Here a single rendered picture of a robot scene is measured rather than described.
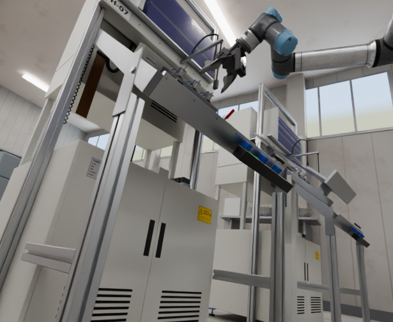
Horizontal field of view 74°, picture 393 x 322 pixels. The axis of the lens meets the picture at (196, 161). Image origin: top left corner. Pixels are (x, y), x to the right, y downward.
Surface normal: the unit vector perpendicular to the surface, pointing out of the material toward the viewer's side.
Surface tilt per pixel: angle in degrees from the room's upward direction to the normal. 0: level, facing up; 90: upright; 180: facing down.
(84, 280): 90
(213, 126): 133
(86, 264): 90
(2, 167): 90
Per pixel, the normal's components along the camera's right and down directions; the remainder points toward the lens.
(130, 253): 0.75, -0.15
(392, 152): -0.52, -0.39
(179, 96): 0.46, 0.51
